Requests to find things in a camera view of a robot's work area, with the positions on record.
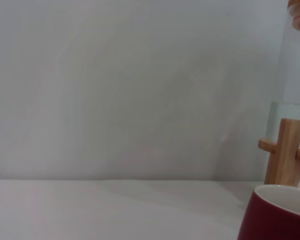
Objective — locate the red ceramic cup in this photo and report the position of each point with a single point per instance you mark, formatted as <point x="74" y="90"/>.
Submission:
<point x="270" y="220"/>

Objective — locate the wooden dispenser stand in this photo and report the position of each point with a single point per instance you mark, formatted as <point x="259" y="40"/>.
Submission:
<point x="286" y="155"/>

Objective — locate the glass water dispenser jar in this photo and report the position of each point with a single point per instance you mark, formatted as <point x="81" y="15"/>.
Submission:
<point x="295" y="75"/>

